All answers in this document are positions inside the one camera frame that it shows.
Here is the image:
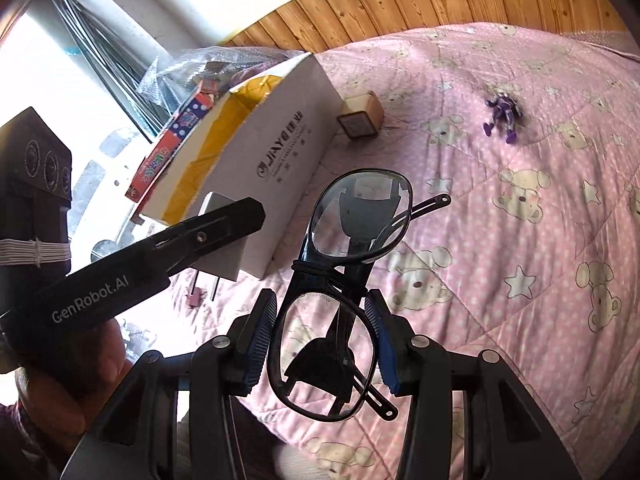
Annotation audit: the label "small brown cube box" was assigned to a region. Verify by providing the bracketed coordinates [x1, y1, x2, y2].
[336, 90, 385, 142]

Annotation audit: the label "person's left forearm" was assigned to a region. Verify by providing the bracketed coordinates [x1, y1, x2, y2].
[0, 400, 68, 480]

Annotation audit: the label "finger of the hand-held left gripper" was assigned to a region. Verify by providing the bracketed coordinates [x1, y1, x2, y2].
[149, 197, 266, 277]

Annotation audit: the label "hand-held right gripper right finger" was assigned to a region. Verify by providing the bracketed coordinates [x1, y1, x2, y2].
[364, 289, 576, 480]

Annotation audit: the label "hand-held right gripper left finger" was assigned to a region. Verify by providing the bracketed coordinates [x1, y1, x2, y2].
[62, 290, 279, 480]

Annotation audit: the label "pink bear printed blanket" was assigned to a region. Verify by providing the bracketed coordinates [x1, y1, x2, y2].
[115, 22, 640, 480]

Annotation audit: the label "black framed glasses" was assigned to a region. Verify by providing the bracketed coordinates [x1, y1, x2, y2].
[266, 168, 453, 422]

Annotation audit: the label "clear bubble wrap bag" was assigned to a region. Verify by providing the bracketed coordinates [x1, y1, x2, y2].
[137, 44, 297, 112]

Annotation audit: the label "colourful printed carton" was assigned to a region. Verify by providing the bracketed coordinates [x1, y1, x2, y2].
[124, 90, 222, 204]

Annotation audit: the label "purple toy figure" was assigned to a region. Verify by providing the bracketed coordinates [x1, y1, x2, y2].
[482, 85, 526, 145]

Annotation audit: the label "clear bubble wrap sheet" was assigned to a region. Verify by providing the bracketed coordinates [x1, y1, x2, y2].
[561, 26, 634, 59]

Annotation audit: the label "metal window frame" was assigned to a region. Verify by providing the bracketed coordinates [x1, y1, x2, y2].
[44, 0, 167, 142]

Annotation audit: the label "white cardboard box yellow tape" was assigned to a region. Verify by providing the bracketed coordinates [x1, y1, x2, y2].
[138, 51, 346, 281]

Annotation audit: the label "person's left hand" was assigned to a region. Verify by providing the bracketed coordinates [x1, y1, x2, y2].
[15, 316, 135, 463]

